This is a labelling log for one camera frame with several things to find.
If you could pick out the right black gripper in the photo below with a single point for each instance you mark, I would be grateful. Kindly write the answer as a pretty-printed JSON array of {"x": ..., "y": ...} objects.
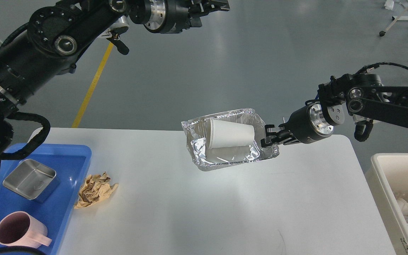
[{"x": 306, "y": 125}]

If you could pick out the brown paper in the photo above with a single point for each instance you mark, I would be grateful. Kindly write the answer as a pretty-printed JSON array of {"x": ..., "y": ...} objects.
[{"x": 95, "y": 188}]

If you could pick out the blue plastic tray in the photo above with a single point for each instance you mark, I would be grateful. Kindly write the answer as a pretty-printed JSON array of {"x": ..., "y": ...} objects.
[{"x": 71, "y": 163}]

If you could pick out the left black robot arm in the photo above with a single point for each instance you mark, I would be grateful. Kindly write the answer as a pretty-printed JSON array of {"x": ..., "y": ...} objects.
[{"x": 52, "y": 42}]

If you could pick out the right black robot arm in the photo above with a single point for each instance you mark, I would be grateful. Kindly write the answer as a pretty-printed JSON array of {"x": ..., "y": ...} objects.
[{"x": 365, "y": 98}]

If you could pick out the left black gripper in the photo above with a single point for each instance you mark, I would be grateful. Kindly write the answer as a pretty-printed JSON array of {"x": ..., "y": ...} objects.
[{"x": 174, "y": 16}]

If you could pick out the aluminium foil tray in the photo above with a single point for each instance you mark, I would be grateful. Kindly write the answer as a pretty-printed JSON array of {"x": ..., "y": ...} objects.
[{"x": 206, "y": 159}]

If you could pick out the white paper cup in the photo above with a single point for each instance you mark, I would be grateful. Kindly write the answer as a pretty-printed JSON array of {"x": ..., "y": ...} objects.
[{"x": 229, "y": 134}]

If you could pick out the small stainless steel tray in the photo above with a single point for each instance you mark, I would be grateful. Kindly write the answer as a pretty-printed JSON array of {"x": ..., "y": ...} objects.
[{"x": 32, "y": 180}]

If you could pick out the pink mug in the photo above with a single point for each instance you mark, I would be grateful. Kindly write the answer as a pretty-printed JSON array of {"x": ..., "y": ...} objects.
[{"x": 21, "y": 229}]

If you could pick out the white bin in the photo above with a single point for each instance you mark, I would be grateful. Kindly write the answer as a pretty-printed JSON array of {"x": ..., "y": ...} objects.
[{"x": 387, "y": 179}]

